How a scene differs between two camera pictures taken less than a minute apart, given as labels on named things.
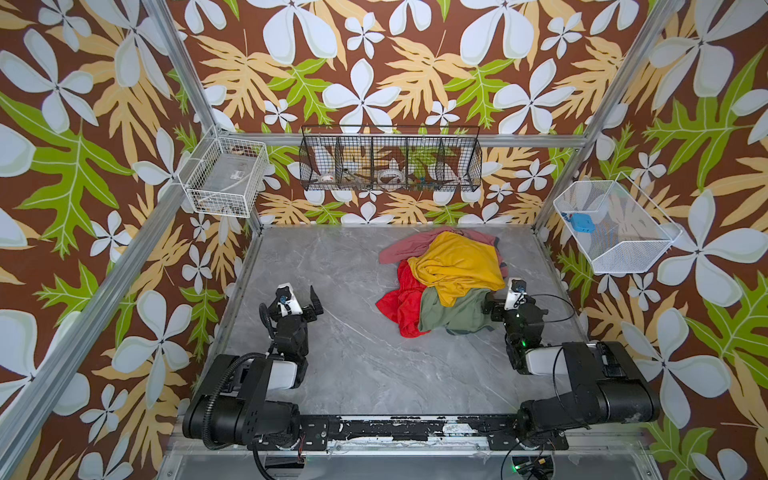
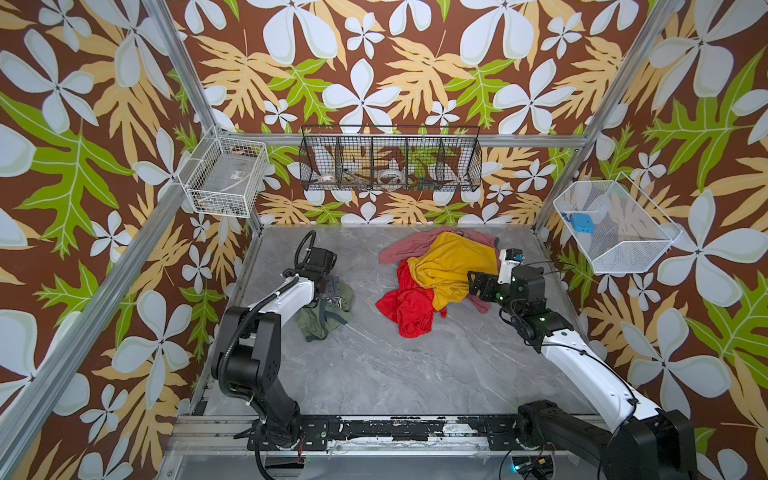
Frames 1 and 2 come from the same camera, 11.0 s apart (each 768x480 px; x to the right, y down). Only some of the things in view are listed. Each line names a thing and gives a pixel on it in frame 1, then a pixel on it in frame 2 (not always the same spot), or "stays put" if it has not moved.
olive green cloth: (467, 315) to (322, 317)
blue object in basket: (583, 223) stays put
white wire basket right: (618, 227) stays put
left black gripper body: (308, 316) to (333, 286)
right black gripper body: (511, 312) to (487, 288)
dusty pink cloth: (407, 249) stays put
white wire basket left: (225, 175) stays put
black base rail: (498, 432) stays put
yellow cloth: (453, 265) stays put
